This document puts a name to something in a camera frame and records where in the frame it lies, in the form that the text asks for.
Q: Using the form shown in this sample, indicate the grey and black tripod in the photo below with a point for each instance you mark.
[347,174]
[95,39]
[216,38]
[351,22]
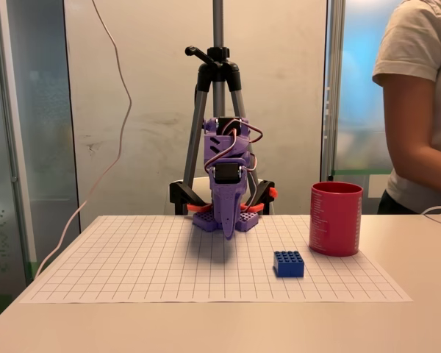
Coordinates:
[218,29]

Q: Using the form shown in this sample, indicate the purple robot arm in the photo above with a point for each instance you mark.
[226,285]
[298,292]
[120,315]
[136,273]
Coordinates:
[220,147]

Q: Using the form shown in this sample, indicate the red cup with white print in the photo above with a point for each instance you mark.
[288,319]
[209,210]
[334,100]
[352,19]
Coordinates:
[334,220]

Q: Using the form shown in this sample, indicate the blue toy brick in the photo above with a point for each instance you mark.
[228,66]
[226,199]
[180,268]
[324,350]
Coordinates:
[288,266]

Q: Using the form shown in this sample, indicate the white grid paper sheet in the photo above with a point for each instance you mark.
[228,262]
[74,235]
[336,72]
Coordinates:
[132,264]

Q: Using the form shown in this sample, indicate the person in grey t-shirt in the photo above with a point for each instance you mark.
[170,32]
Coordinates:
[419,44]

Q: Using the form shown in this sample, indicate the grey aluminium frame post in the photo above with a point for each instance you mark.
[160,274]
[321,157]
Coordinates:
[334,92]
[11,110]

